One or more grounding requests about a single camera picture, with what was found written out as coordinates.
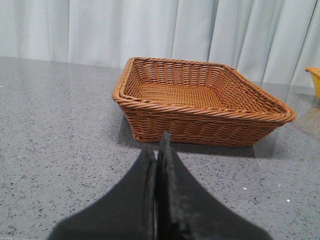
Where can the yellow wicker basket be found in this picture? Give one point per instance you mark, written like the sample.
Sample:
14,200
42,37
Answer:
315,75

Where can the brown wicker basket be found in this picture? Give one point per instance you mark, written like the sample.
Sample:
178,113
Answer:
202,103

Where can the white curtain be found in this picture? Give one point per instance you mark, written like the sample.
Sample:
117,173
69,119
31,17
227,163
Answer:
267,40

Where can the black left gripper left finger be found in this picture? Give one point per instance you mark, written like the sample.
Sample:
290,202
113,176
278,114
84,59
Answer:
126,212

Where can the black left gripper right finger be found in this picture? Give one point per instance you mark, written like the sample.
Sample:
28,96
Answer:
186,211

